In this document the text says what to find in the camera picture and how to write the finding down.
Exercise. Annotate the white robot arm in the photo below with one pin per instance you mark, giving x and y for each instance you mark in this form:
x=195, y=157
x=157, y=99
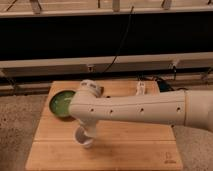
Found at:
x=192, y=108

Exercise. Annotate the white ceramic cup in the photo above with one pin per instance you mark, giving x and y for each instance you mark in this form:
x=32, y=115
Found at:
x=82, y=139

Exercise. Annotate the green round plate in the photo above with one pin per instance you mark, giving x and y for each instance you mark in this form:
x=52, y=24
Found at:
x=59, y=103

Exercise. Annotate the white metal rail frame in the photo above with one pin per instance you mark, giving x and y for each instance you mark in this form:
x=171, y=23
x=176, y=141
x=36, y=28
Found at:
x=44, y=67

